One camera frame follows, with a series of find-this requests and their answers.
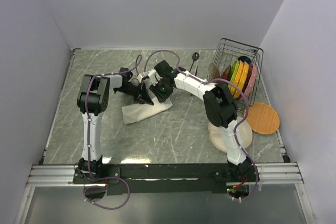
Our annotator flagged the pink plate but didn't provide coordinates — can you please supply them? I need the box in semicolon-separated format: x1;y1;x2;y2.
243;63;257;98

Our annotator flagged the black wire dish rack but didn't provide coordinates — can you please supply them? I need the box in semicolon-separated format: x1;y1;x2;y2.
207;38;264;106

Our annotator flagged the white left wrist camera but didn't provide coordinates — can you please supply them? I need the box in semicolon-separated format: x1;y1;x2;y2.
131;74;146;86

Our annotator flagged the dark blue bowl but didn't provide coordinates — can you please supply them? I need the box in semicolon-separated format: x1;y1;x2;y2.
238;56;251;64

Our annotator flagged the black spoon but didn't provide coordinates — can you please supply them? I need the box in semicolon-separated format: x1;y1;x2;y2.
189;52;200;72

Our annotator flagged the yellow plate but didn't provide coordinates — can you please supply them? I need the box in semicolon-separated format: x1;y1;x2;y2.
230;61;248;99

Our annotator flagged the red plate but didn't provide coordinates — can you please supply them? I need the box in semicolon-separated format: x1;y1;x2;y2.
222;65;231;80

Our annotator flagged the aluminium frame rail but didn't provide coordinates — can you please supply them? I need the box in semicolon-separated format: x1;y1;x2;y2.
26;163;303;187

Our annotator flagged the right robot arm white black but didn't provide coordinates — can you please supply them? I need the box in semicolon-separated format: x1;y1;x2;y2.
149;60;248;182

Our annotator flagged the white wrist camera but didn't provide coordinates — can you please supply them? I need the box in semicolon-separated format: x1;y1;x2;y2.
131;74;146;86
141;69;158;85

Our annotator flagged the orange plate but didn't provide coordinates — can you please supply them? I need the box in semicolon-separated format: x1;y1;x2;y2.
238;62;249;92

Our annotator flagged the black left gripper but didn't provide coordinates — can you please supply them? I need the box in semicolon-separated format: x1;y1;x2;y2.
115;82;154;106

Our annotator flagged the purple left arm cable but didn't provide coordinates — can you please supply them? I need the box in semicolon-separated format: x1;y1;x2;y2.
83;54;143;210

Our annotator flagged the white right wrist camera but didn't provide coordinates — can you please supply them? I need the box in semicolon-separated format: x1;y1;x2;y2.
141;69;158;85

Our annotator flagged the white cloth napkin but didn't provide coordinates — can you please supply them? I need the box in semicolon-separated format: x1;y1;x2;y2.
122;97;173;124

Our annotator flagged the green plate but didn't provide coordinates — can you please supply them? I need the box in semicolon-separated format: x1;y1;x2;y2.
230;60;240;84

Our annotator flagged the beige round plate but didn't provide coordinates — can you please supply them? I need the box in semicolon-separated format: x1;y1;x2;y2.
208;121;253;153

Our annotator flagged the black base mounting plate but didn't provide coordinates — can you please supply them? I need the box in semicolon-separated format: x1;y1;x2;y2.
73;163;259;196

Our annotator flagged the orange woven round placemat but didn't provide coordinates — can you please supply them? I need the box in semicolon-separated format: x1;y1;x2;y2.
247;102;280;135

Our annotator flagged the brown round plate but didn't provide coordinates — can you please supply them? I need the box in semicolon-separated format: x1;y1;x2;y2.
207;63;220;80

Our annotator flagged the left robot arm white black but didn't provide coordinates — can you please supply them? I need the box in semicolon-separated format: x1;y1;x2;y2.
77;68;154;183

